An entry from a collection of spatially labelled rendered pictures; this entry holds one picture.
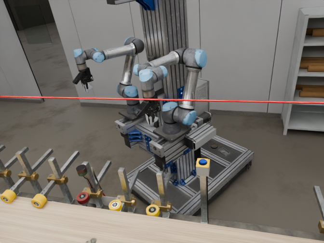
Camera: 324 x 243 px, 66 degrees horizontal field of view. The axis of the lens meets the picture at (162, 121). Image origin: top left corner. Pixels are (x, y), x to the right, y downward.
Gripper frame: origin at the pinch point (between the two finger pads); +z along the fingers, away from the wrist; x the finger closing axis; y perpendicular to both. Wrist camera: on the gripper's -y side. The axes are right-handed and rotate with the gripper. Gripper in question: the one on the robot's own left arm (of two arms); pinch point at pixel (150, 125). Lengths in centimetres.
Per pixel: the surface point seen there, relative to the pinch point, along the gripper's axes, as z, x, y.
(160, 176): 22.0, -19.4, -12.8
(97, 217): 41, 1, -50
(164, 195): 37.7, -20.0, -12.4
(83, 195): 41, 23, -47
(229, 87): 84, 90, 223
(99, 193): 45, 20, -38
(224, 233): 42, -61, -7
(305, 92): 73, -8, 244
